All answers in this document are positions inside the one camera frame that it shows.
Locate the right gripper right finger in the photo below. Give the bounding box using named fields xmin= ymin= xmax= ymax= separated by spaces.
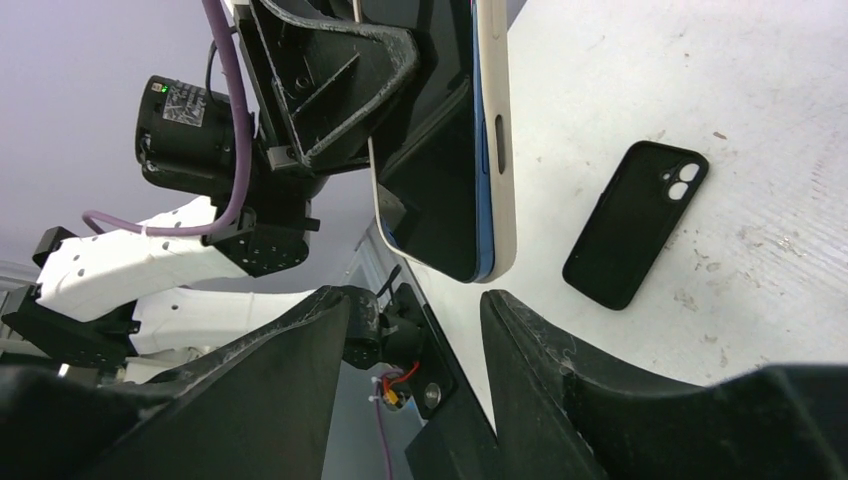
xmin=480 ymin=290 xmax=847 ymax=479

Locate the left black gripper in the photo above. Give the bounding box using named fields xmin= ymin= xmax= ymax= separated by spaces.
xmin=227 ymin=1 xmax=419 ymax=194

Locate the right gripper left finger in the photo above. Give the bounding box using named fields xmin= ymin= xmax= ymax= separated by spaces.
xmin=1 ymin=287 xmax=352 ymax=479

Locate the phone pink case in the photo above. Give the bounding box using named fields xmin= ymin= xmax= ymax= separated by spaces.
xmin=353 ymin=1 xmax=517 ymax=283

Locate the black phone case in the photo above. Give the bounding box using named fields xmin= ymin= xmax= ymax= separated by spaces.
xmin=562 ymin=141 xmax=710 ymax=311

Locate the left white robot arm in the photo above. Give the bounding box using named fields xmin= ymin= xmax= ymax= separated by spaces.
xmin=1 ymin=1 xmax=420 ymax=369

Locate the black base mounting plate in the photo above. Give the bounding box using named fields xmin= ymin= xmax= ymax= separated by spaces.
xmin=377 ymin=265 xmax=503 ymax=480

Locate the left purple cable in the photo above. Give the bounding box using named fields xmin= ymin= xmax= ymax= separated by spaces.
xmin=81 ymin=0 xmax=256 ymax=238

